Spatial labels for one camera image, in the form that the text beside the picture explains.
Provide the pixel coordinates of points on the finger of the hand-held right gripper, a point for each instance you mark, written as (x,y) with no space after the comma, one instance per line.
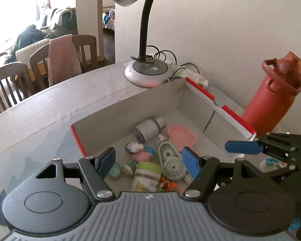
(240,147)
(287,170)

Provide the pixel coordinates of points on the pink doll with blue hat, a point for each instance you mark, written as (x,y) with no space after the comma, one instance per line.
(140,156)

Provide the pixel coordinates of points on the white green cloth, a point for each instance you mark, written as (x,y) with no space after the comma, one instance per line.
(195,77)

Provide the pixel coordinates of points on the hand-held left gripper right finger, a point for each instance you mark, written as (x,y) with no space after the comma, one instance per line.
(190,162)

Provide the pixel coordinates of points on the grey desk lamp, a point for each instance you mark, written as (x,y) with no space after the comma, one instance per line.
(145,70)

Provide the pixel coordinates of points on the pink heart-shaped dish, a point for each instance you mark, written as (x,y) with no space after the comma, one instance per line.
(180,134)

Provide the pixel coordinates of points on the red cardboard box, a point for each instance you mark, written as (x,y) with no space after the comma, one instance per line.
(130,110)

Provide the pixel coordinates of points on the sofa with clothes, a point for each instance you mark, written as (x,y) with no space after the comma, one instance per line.
(40,37)

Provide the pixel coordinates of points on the pink cloth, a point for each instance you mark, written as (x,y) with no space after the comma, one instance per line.
(62,60)

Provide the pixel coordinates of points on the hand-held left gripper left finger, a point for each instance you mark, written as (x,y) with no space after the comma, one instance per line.
(106,162)

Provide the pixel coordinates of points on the plush toy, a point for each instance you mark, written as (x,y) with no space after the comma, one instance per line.
(46,4)

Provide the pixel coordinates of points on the blue mountain print table mat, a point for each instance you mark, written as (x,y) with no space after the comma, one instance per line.
(20,165)

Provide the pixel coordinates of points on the small white teal toy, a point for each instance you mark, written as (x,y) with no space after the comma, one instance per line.
(269,163)

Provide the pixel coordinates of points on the teal pencil sharpener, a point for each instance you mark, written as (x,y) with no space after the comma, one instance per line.
(115,172)

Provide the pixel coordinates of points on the wooden dining chair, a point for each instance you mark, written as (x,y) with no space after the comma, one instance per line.
(7,87)
(87,50)

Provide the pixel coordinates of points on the red water bottle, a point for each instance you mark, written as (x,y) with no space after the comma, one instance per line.
(268,100)

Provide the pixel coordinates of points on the bed with clothes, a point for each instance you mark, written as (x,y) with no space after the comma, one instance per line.
(109,20)

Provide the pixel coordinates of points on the green lid jar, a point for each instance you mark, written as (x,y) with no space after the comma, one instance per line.
(145,178)

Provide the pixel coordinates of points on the white pill bottle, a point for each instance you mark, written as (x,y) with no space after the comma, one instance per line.
(148,129)

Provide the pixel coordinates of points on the white correction tape dispenser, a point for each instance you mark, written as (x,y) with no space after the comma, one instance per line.
(171,164)

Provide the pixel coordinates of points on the round white blue toy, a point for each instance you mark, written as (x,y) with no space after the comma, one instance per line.
(133,146)

